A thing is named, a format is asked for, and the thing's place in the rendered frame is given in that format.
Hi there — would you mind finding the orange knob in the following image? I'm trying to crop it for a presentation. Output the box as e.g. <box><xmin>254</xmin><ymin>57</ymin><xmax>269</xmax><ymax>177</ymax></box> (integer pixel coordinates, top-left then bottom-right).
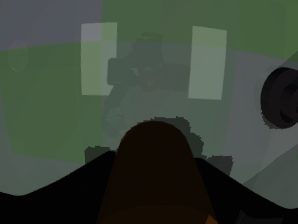
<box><xmin>96</xmin><ymin>121</ymin><xmax>218</xmax><ymax>224</ymax></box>

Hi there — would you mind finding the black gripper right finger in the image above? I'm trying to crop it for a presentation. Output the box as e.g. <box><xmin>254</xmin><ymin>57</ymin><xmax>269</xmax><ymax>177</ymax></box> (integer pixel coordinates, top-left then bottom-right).
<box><xmin>194</xmin><ymin>157</ymin><xmax>298</xmax><ymax>224</ymax></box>

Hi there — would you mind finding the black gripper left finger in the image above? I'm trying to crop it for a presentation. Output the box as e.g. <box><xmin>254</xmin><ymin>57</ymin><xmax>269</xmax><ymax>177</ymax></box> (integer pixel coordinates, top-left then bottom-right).
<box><xmin>0</xmin><ymin>152</ymin><xmax>116</xmax><ymax>224</ymax></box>

